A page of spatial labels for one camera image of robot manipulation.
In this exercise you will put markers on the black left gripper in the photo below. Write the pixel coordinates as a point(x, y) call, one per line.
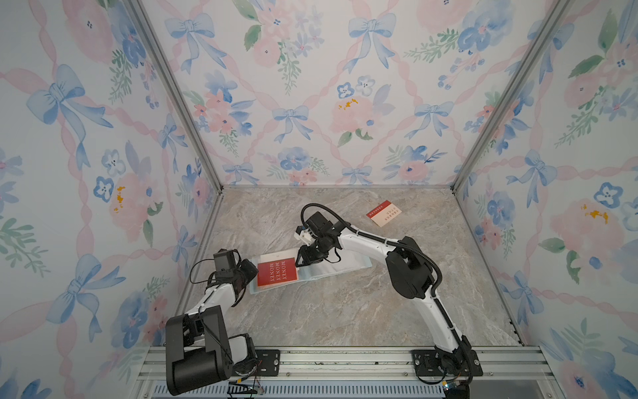
point(243, 263)

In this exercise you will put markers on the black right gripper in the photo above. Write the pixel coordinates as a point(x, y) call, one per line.
point(306, 256)

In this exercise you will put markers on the red money card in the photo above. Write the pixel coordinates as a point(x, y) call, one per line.
point(276, 272)

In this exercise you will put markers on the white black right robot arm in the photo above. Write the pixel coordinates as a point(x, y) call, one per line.
point(413, 275)

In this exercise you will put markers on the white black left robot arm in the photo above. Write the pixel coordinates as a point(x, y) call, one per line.
point(198, 348)

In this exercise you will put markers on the red and cream card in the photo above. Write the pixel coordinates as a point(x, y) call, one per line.
point(384, 213)

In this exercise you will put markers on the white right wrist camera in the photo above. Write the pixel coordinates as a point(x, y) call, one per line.
point(304, 235)

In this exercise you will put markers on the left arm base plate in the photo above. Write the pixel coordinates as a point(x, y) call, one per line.
point(263, 363)

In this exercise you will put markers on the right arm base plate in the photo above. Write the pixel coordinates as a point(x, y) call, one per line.
point(433, 363)

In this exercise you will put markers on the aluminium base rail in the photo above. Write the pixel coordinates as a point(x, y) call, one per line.
point(386, 372)

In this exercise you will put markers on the aluminium corner post left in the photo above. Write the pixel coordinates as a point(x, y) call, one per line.
point(149, 38)

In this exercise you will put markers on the aluminium corner post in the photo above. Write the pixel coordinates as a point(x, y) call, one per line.
point(546, 31)
point(149, 38)

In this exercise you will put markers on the aluminium corner post right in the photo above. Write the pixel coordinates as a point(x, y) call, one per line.
point(546, 31)

